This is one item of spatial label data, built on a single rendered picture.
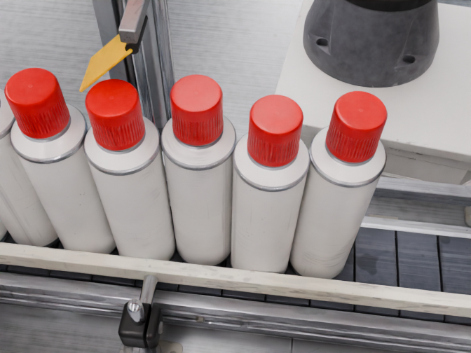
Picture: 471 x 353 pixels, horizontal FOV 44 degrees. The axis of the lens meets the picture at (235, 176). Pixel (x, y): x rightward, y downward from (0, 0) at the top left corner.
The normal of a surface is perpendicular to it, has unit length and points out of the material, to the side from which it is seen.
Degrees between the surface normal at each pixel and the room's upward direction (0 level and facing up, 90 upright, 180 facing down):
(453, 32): 4
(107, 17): 90
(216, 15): 0
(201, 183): 90
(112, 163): 42
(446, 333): 0
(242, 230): 90
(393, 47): 68
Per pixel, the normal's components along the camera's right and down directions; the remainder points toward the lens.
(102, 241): 0.65, 0.64
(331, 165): -0.47, -0.04
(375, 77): -0.04, 0.79
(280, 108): 0.00, -0.52
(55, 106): 0.83, 0.47
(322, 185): -0.72, 0.57
